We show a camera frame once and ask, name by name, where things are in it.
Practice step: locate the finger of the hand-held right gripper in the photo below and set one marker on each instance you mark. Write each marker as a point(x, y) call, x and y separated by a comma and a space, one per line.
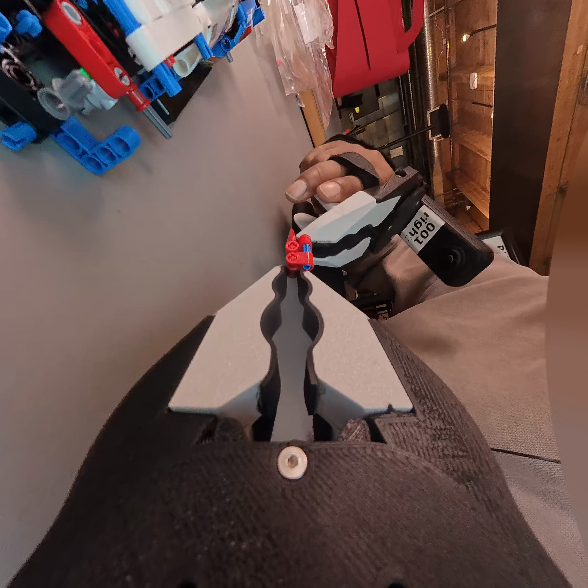
point(349, 216)
point(344, 255)

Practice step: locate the grey desk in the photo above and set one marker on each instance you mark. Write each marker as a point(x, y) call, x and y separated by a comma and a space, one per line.
point(138, 275)

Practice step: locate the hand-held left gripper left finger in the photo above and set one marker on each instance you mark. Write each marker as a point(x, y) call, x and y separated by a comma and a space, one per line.
point(220, 363)

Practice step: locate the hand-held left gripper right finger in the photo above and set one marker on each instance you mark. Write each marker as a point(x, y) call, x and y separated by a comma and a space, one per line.
point(363, 363)

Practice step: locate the toy brick race car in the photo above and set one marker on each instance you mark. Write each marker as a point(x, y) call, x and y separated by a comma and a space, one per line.
point(92, 69)

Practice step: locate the red short brick connector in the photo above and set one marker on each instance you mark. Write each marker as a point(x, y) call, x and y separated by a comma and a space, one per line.
point(304, 240)

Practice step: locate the red long brick connector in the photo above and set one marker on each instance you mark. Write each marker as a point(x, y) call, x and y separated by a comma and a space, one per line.
point(291, 257)

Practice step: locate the clear plastic bag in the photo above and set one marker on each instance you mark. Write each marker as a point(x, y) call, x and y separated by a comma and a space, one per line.
point(298, 55)

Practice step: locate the silver ventilation duct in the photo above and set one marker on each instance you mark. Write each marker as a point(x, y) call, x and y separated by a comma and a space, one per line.
point(432, 69)

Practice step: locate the person's right forearm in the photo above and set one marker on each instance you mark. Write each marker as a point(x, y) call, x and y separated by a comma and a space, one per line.
point(459, 344)

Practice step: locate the blue brick pin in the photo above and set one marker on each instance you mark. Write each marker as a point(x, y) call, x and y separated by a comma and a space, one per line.
point(307, 249)

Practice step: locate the person's right hand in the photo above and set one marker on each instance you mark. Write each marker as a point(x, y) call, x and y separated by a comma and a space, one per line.
point(321, 160)

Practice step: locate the person's beige hoodie torso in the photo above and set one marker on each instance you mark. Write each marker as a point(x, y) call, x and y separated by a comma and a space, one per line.
point(542, 505)

